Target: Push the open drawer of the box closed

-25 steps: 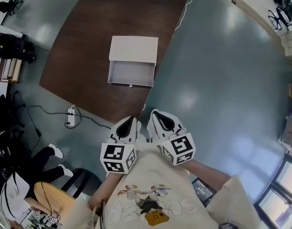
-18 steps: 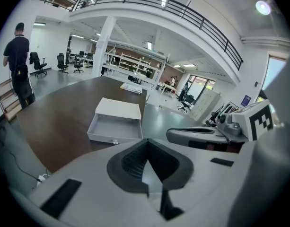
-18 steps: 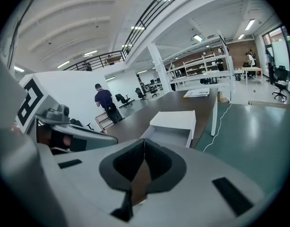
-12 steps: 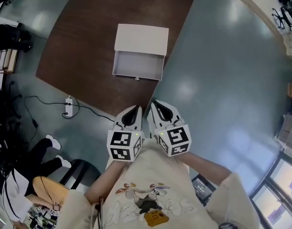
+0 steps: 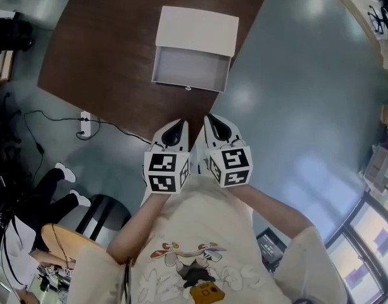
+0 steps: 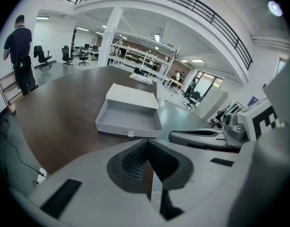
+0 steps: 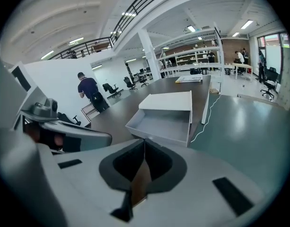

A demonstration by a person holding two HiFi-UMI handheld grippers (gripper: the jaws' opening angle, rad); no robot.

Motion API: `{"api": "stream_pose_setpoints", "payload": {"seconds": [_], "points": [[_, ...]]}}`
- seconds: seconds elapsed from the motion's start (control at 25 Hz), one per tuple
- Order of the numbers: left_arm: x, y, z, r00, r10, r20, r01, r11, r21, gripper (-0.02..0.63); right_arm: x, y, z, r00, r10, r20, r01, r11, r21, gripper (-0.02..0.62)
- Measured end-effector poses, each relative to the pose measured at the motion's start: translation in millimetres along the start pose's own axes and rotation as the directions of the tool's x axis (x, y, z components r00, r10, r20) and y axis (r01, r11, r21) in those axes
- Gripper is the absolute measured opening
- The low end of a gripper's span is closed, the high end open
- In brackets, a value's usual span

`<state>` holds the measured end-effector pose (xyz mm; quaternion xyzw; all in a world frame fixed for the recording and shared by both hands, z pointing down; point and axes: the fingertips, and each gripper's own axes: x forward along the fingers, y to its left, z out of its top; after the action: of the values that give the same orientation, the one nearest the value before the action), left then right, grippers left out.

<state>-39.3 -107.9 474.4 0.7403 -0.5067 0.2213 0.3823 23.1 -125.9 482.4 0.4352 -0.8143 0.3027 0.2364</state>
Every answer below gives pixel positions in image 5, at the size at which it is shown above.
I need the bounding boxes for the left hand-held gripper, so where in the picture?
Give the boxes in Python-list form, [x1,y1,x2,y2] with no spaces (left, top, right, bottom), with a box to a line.
[144,118,191,195]

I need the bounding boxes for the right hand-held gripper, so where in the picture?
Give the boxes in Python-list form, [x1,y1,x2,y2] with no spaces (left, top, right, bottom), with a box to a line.
[203,114,253,189]

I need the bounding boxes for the person's right forearm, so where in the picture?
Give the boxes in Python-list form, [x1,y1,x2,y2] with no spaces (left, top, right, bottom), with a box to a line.
[236,184,315,244]

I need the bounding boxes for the person's left forearm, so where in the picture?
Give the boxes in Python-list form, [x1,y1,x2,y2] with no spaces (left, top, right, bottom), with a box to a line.
[106,191,170,265]

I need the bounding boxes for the white power strip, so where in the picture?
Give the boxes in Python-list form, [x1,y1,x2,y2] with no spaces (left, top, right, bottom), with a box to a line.
[80,110,91,138]

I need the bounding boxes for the black round stool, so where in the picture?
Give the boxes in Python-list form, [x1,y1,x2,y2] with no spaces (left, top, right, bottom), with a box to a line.
[75,194,132,244]

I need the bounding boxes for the person's cream printed shirt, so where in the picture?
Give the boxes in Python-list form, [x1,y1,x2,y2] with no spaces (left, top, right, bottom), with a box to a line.
[66,172,349,304]

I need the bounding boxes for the dark wooden table white legs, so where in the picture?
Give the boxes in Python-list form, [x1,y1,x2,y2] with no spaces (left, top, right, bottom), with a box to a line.
[37,0,275,146]

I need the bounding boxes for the black device with screen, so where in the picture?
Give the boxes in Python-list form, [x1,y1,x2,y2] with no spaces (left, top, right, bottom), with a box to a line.
[256,227,289,266]

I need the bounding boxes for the round light wooden table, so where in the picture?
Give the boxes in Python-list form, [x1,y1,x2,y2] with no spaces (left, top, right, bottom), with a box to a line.
[41,223,108,267]

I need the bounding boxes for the slatted wooden rack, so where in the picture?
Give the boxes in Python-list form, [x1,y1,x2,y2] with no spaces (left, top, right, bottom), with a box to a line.
[0,49,15,84]

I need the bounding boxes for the black office chair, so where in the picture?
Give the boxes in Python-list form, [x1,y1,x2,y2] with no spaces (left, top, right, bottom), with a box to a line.
[367,4,388,37]

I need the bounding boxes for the black cable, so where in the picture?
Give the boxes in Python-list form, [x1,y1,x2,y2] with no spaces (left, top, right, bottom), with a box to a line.
[23,108,153,183]

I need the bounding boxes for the window with black frame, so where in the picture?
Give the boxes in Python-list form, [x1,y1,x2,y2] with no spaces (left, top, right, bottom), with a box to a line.
[323,187,388,304]

